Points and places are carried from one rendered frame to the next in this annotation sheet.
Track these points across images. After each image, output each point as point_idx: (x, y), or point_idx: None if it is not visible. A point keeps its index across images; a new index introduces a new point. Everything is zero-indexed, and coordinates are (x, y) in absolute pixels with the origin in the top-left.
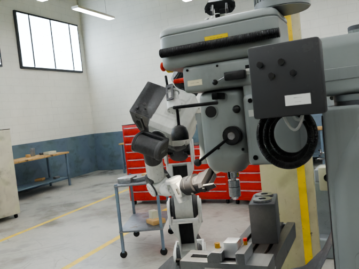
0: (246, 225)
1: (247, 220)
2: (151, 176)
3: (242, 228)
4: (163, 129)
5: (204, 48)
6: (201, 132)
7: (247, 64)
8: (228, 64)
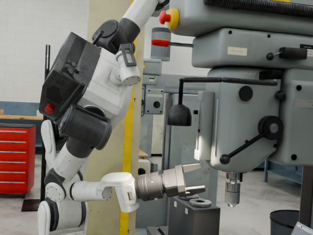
0: (3, 223)
1: (1, 217)
2: (66, 173)
3: (0, 227)
4: (105, 106)
5: (269, 10)
6: (207, 118)
7: (302, 44)
8: (282, 38)
